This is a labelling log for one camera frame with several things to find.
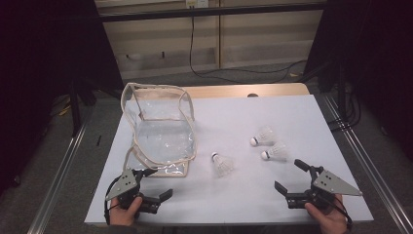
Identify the black horizontal bar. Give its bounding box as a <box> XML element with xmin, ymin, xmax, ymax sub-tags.
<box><xmin>96</xmin><ymin>3</ymin><xmax>327</xmax><ymax>23</ymax></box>

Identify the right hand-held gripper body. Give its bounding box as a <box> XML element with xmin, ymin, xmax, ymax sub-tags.
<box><xmin>285</xmin><ymin>169</ymin><xmax>363</xmax><ymax>212</ymax></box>

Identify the black curtain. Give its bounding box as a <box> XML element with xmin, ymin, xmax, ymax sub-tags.
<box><xmin>0</xmin><ymin>0</ymin><xmax>125</xmax><ymax>196</ymax></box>
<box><xmin>305</xmin><ymin>0</ymin><xmax>413</xmax><ymax>160</ymax></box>

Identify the long black floor cable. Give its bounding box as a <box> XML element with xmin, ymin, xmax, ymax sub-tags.
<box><xmin>189</xmin><ymin>15</ymin><xmax>309</xmax><ymax>85</ymax></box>

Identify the white table cover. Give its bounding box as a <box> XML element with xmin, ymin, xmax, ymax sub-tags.
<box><xmin>84</xmin><ymin>94</ymin><xmax>374</xmax><ymax>226</ymax></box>

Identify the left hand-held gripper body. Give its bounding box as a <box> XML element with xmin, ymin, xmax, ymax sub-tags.
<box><xmin>104</xmin><ymin>168</ymin><xmax>161</xmax><ymax>215</ymax></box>

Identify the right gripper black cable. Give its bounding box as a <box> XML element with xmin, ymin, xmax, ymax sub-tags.
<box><xmin>324</xmin><ymin>194</ymin><xmax>355</xmax><ymax>231</ymax></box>

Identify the person's right hand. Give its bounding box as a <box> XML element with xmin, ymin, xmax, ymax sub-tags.
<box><xmin>304</xmin><ymin>194</ymin><xmax>350</xmax><ymax>234</ymax></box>

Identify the white shuttlecock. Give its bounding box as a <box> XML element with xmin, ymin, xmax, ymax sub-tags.
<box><xmin>260</xmin><ymin>141</ymin><xmax>289</xmax><ymax>162</ymax></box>
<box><xmin>249</xmin><ymin>126</ymin><xmax>278</xmax><ymax>147</ymax></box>
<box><xmin>210</xmin><ymin>151</ymin><xmax>236</xmax><ymax>178</ymax></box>

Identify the clear bag with beige trim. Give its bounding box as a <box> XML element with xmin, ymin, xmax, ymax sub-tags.
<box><xmin>120</xmin><ymin>82</ymin><xmax>198</xmax><ymax>178</ymax></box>

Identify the bundle of black floor cables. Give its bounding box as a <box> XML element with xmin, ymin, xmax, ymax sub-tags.
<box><xmin>327</xmin><ymin>87</ymin><xmax>362</xmax><ymax>132</ymax></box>

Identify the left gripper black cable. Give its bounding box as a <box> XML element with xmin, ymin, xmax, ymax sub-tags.
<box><xmin>102</xmin><ymin>175</ymin><xmax>123</xmax><ymax>226</ymax></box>

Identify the white wall outlet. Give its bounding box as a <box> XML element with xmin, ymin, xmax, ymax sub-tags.
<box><xmin>185</xmin><ymin>0</ymin><xmax>209</xmax><ymax>9</ymax></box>

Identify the black metal stand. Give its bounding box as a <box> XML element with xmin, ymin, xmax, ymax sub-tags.
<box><xmin>318</xmin><ymin>58</ymin><xmax>350</xmax><ymax>111</ymax></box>
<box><xmin>66</xmin><ymin>77</ymin><xmax>98</xmax><ymax>137</ymax></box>

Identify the metal floor rail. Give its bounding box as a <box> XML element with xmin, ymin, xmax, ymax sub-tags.
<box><xmin>27</xmin><ymin>106</ymin><xmax>95</xmax><ymax>234</ymax></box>
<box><xmin>322</xmin><ymin>96</ymin><xmax>413</xmax><ymax>234</ymax></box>

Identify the wooden table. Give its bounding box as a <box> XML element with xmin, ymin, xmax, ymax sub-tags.
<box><xmin>179</xmin><ymin>82</ymin><xmax>311</xmax><ymax>99</ymax></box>

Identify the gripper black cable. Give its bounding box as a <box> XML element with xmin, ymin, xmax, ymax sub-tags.
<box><xmin>324</xmin><ymin>194</ymin><xmax>355</xmax><ymax>231</ymax></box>
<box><xmin>102</xmin><ymin>175</ymin><xmax>123</xmax><ymax>226</ymax></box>

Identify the person's left hand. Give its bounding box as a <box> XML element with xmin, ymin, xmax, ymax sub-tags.
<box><xmin>109</xmin><ymin>195</ymin><xmax>144</xmax><ymax>227</ymax></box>

